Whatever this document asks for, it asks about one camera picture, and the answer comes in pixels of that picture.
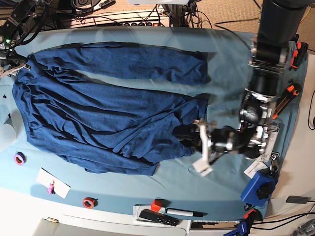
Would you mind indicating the blue black clamp bottom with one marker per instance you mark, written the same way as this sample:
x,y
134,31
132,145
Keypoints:
x,y
245,225

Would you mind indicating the white power strip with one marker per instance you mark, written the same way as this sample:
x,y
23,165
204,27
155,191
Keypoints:
x,y
150,18

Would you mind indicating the orange black utility knife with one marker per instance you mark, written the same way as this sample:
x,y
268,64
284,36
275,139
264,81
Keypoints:
x,y
289,94

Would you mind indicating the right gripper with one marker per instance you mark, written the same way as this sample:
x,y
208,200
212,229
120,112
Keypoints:
x,y
11,62

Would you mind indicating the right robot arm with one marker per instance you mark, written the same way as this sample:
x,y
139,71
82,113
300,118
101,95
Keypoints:
x,y
21,27

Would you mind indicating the small pink toy figure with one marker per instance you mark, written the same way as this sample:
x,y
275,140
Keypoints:
x,y
50,189

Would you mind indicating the dark blue t-shirt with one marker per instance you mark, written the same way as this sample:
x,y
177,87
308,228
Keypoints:
x,y
105,128

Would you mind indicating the black remote control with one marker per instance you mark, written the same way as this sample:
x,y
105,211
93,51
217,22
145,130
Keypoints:
x,y
158,217

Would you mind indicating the white paper card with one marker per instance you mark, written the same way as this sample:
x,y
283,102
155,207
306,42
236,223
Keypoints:
x,y
45,178

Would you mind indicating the black phone device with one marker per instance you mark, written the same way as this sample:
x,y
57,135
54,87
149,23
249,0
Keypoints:
x,y
297,200

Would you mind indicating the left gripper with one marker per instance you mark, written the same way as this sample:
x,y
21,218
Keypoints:
x,y
221,140

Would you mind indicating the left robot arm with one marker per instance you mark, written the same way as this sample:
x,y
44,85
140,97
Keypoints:
x,y
279,22

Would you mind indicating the red tape roll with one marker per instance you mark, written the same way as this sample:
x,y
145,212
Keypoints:
x,y
89,202

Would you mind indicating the white label card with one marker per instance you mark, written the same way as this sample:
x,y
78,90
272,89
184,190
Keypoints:
x,y
253,168

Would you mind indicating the white black marker pen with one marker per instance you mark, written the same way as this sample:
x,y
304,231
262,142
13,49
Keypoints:
x,y
184,212

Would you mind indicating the light blue table cloth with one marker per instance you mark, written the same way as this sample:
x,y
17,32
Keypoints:
x,y
175,181

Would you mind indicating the blue box with knob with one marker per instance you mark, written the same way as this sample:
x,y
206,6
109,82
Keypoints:
x,y
260,187

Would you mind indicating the clear blister retail package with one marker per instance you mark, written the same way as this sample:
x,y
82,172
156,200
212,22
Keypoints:
x,y
272,137

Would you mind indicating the purple tape roll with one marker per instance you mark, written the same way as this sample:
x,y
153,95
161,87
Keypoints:
x,y
19,158

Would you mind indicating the red cube block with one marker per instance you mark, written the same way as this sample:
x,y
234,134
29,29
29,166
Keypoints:
x,y
156,205

